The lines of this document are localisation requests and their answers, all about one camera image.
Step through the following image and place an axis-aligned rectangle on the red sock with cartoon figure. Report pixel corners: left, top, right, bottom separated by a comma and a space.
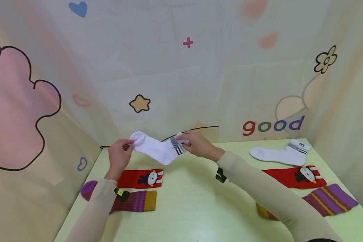
117, 169, 164, 189
262, 165, 327, 189

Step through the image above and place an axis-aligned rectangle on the person's left hand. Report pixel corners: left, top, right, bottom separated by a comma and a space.
104, 139, 135, 182

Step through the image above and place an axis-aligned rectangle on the person's right hand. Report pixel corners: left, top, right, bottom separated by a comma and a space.
175, 130, 226, 162

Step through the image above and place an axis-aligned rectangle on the white sock with black stripes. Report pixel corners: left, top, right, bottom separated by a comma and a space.
249, 139, 312, 167
129, 131, 189, 166

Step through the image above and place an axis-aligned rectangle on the person's left forearm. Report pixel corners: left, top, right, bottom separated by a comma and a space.
66, 178, 119, 242

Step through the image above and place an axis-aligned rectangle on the person's right forearm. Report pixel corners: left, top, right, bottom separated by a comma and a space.
216, 151, 344, 242

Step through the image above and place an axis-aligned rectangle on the black wrist band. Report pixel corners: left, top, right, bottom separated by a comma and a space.
215, 167, 227, 184
114, 187, 131, 202

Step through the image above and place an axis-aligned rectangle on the purple striped sock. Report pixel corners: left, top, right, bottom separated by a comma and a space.
256, 183, 359, 221
80, 180, 157, 214

